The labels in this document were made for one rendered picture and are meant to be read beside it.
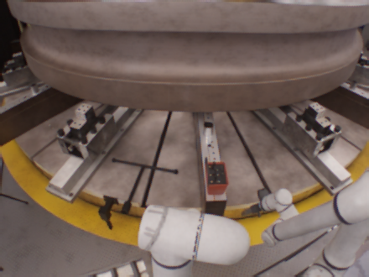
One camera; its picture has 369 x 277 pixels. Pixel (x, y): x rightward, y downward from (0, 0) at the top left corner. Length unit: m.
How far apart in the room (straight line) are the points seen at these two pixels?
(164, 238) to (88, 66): 1.87
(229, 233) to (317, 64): 2.10
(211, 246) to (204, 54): 1.58
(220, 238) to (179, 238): 0.09
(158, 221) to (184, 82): 1.44
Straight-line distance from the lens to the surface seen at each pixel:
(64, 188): 2.27
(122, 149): 2.58
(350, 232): 1.13
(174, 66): 1.99
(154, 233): 0.60
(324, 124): 2.45
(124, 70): 2.10
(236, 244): 0.61
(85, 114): 2.27
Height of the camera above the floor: 2.11
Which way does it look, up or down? 43 degrees down
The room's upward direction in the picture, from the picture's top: straight up
